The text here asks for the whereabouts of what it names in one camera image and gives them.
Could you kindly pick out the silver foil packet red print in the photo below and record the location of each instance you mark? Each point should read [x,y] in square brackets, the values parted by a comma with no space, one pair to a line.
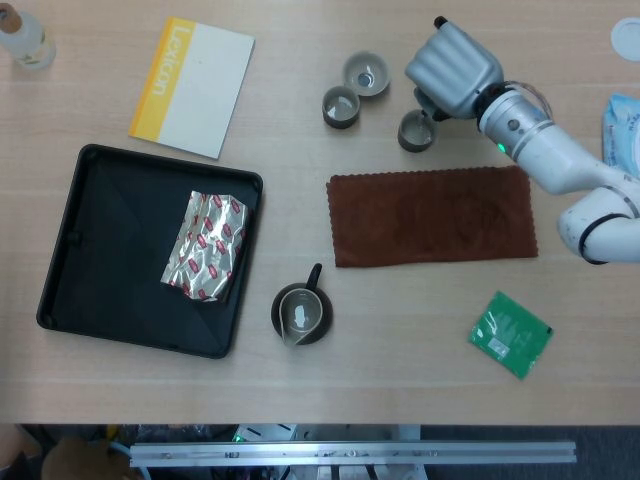
[210,245]

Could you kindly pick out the dark cylindrical tea cup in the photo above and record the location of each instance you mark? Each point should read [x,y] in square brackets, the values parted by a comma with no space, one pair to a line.
[415,142]
[341,119]

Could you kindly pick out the black square plastic tray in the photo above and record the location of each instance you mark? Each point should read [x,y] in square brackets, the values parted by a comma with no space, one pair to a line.
[110,250]

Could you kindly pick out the brown bag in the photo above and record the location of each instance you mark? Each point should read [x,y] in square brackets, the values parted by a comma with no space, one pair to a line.
[75,457]

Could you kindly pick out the brown tea cloth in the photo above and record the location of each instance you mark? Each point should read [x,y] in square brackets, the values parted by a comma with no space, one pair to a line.
[380,220]

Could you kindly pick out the frosted glass bottle cork stopper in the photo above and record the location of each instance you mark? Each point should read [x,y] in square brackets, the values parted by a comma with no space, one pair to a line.
[30,45]

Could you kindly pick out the yellow white Lexicon book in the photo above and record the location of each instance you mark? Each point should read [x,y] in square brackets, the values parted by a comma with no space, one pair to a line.
[200,90]

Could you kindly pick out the green tea sachet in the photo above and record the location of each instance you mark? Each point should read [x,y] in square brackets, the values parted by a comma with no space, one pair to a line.
[510,335]

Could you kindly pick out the aluminium profile rail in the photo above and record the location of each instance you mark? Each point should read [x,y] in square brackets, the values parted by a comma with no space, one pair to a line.
[350,452]

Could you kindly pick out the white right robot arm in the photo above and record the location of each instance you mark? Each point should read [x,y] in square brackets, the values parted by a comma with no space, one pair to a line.
[550,160]

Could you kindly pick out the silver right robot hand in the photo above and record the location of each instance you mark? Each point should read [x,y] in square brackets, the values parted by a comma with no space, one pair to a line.
[455,70]

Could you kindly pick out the blue wet wipes pack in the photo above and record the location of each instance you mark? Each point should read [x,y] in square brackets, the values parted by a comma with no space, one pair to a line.
[622,125]

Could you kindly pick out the wide grey tea bowl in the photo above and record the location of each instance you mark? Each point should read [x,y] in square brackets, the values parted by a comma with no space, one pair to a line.
[366,75]

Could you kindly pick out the white round table grommet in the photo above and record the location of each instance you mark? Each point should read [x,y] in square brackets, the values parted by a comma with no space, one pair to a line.
[627,40]

